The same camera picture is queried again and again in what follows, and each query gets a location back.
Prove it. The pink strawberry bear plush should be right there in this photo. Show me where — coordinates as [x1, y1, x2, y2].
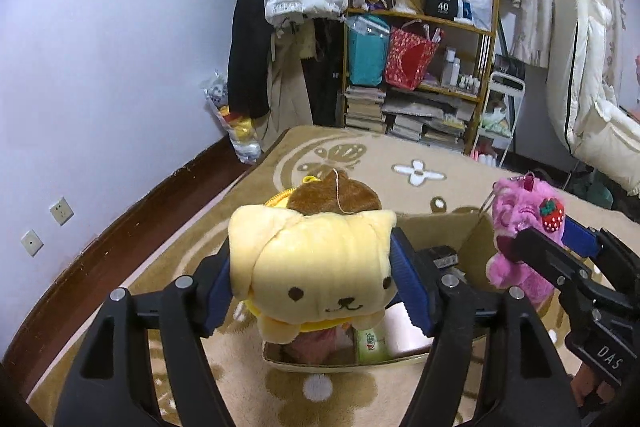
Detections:
[485, 173, 566, 308]

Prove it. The black Face tissue pack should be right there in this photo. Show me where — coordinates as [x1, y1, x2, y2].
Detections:
[418, 245, 459, 270]

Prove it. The green tissue pack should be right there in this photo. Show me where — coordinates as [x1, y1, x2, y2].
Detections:
[355, 326, 390, 365]

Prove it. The yellow dog plush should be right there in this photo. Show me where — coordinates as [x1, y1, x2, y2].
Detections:
[228, 170, 397, 345]

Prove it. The cardboard box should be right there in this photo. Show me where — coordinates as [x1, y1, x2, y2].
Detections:
[262, 209, 496, 374]

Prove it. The white folded mattress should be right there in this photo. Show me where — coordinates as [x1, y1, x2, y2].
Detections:
[546, 0, 640, 196]

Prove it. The pink plush toy in box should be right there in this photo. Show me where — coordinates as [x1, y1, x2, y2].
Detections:
[282, 326, 354, 365]

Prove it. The stack of books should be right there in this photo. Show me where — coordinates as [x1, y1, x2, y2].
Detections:
[344, 86, 386, 134]

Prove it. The red gift bag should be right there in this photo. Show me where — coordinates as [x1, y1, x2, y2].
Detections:
[384, 20, 442, 91]

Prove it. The wooden shelf unit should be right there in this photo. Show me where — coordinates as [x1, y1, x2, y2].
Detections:
[340, 0, 499, 153]

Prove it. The plastic bag of snacks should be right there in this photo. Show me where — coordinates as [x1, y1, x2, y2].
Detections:
[201, 70, 262, 165]

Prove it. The black box marked 40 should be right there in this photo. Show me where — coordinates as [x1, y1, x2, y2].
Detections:
[424, 0, 459, 20]

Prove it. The teal bag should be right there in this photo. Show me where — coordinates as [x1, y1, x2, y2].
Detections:
[346, 15, 390, 87]

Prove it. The beige hanging coat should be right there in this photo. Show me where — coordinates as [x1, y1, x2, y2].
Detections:
[254, 20, 316, 152]

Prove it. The black hanging coat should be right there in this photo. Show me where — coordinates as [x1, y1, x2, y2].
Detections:
[228, 0, 273, 119]

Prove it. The lower wall socket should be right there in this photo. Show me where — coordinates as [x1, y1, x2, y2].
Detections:
[21, 230, 43, 257]

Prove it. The wall socket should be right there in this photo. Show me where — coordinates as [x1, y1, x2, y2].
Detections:
[21, 230, 43, 257]
[49, 197, 74, 225]

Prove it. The white wire rack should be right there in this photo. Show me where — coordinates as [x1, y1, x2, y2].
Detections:
[472, 72, 526, 168]

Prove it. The upper wall socket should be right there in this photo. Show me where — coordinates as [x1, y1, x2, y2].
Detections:
[49, 197, 74, 225]

